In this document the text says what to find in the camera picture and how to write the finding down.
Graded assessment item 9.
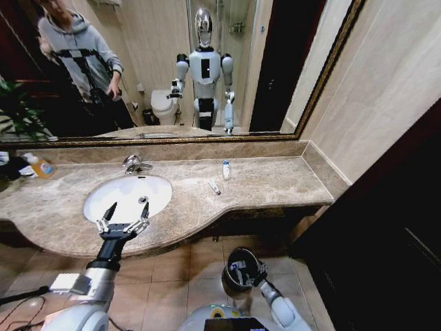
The orange soap pump bottle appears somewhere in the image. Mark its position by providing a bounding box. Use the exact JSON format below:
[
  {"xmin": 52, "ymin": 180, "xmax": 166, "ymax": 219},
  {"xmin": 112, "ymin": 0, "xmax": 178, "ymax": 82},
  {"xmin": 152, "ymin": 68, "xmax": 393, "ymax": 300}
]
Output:
[{"xmin": 24, "ymin": 152, "xmax": 57, "ymax": 179}]

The black cable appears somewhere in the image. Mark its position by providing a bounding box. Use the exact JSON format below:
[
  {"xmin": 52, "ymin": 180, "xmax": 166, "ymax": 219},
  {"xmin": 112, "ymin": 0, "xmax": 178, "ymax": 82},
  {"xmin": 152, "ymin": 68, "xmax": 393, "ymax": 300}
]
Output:
[{"xmin": 0, "ymin": 285, "xmax": 50, "ymax": 331}]

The green potted plant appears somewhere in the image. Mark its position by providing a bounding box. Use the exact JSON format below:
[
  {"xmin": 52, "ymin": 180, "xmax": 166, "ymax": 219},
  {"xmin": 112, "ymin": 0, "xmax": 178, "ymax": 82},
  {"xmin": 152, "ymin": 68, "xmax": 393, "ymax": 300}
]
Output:
[{"xmin": 0, "ymin": 78, "xmax": 59, "ymax": 142}]

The dark wooden door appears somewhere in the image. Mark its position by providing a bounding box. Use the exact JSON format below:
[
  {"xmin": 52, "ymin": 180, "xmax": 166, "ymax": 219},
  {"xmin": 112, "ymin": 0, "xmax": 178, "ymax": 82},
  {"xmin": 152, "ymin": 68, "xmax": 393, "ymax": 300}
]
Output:
[{"xmin": 285, "ymin": 98, "xmax": 441, "ymax": 331}]

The white robot front shell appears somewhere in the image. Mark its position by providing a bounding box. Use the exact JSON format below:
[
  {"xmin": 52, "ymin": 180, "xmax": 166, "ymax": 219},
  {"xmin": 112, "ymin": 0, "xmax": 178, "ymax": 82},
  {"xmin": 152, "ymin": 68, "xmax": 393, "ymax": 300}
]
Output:
[{"xmin": 177, "ymin": 303, "xmax": 265, "ymax": 331}]

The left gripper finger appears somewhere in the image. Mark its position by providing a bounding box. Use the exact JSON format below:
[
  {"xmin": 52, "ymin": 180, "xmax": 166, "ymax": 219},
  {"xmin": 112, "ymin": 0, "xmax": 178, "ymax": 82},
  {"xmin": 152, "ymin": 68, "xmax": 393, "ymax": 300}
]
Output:
[
  {"xmin": 95, "ymin": 202, "xmax": 119, "ymax": 235},
  {"xmin": 129, "ymin": 201, "xmax": 151, "ymax": 234}
]

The white oval sink basin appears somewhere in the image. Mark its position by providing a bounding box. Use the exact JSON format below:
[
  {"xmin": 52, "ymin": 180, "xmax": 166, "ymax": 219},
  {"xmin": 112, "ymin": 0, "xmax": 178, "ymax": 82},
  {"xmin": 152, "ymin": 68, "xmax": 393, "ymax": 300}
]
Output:
[{"xmin": 83, "ymin": 174, "xmax": 173, "ymax": 224}]

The gold-framed wall mirror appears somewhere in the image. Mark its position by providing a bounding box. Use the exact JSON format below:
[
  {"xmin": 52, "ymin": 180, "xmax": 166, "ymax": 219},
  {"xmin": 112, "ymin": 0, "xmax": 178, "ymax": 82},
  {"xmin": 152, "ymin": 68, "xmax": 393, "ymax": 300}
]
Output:
[{"xmin": 0, "ymin": 0, "xmax": 367, "ymax": 150}]

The chrome faucet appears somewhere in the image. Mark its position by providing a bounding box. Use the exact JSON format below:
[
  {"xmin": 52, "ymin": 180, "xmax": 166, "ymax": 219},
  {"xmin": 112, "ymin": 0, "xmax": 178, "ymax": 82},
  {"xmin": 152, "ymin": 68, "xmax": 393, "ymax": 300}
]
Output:
[{"xmin": 121, "ymin": 154, "xmax": 154, "ymax": 176}]

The black metal trash bin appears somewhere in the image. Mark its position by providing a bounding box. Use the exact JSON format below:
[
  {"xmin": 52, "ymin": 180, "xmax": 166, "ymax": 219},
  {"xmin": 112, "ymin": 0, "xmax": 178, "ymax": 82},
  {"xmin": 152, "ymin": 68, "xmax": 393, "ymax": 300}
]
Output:
[{"xmin": 221, "ymin": 247, "xmax": 263, "ymax": 299}]

